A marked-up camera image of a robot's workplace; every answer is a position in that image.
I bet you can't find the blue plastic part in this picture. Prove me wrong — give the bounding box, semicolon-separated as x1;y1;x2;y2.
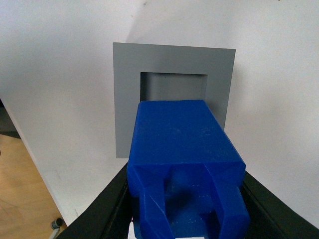
127;100;250;239

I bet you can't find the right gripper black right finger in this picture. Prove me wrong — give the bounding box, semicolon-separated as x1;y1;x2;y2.
240;172;319;239

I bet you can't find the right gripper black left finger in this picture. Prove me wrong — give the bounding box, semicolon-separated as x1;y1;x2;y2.
58;165;132;239

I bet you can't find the gray square base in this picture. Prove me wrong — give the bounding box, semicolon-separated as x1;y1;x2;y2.
113;43;235;158

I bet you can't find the gray table leg foot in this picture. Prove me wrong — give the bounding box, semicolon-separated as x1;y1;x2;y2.
50;218;64;230

